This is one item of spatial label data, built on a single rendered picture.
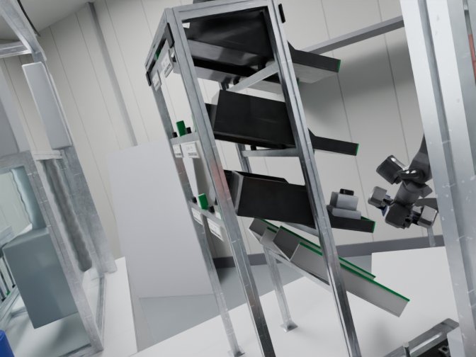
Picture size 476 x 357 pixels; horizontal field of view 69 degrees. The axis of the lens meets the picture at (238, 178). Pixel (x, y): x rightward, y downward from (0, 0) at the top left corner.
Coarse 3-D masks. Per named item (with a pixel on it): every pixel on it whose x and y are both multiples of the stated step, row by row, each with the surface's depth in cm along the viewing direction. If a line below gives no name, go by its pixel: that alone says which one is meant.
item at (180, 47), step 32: (160, 32) 61; (192, 64) 54; (288, 64) 60; (160, 96) 85; (192, 96) 54; (288, 96) 60; (192, 192) 88; (224, 192) 58; (320, 192) 63; (224, 224) 59; (320, 224) 64; (256, 288) 60; (224, 320) 94; (256, 320) 61; (288, 320) 101; (352, 320) 68; (352, 352) 68
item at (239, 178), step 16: (240, 176) 66; (256, 176) 77; (272, 176) 78; (240, 192) 64; (256, 192) 64; (272, 192) 65; (288, 192) 65; (304, 192) 66; (240, 208) 64; (256, 208) 65; (272, 208) 65; (288, 208) 66; (304, 208) 66; (304, 224) 67; (336, 224) 68; (352, 224) 68; (368, 224) 69
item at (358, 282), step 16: (288, 240) 80; (304, 240) 81; (288, 256) 70; (304, 256) 68; (320, 256) 68; (320, 272) 69; (352, 272) 70; (368, 272) 85; (352, 288) 70; (368, 288) 71; (384, 288) 72; (384, 304) 72; (400, 304) 73
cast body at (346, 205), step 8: (336, 192) 75; (344, 192) 73; (352, 192) 73; (336, 200) 72; (344, 200) 72; (352, 200) 72; (328, 208) 75; (336, 208) 72; (344, 208) 73; (352, 208) 73; (344, 216) 73; (352, 216) 73; (360, 216) 73
